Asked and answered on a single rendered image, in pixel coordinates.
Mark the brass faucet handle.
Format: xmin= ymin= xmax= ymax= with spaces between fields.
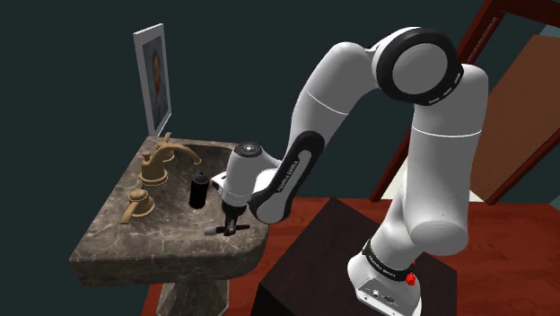
xmin=119 ymin=188 xmax=156 ymax=225
xmin=155 ymin=131 xmax=177 ymax=163

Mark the white framed portrait picture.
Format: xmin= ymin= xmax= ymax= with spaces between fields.
xmin=132 ymin=22 xmax=173 ymax=138

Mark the black spray bottle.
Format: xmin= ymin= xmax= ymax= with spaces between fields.
xmin=188 ymin=170 xmax=210 ymax=210

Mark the brown door with red frame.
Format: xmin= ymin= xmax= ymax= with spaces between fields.
xmin=368 ymin=0 xmax=560 ymax=206

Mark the brown marble pedestal sink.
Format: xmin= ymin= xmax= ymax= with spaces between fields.
xmin=68 ymin=136 xmax=270 ymax=316

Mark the brass faucet spout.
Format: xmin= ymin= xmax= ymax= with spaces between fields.
xmin=138 ymin=142 xmax=203 ymax=188

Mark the dark robot stand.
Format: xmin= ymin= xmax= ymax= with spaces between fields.
xmin=252 ymin=197 xmax=459 ymax=316

